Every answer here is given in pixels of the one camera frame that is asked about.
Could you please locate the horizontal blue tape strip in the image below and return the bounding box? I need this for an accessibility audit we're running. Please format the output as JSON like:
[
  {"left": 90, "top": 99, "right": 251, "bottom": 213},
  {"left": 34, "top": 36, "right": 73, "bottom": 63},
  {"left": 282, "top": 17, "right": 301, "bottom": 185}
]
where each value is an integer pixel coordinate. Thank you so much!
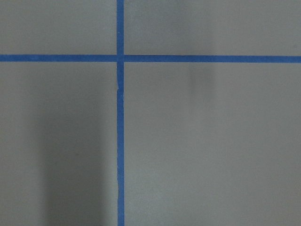
[{"left": 0, "top": 54, "right": 301, "bottom": 64}]

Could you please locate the vertical blue tape strip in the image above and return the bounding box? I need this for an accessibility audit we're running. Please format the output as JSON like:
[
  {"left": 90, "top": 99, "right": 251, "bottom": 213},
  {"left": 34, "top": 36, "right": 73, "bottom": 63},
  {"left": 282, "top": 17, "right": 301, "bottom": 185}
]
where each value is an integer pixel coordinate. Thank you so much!
[{"left": 117, "top": 0, "right": 125, "bottom": 226}]

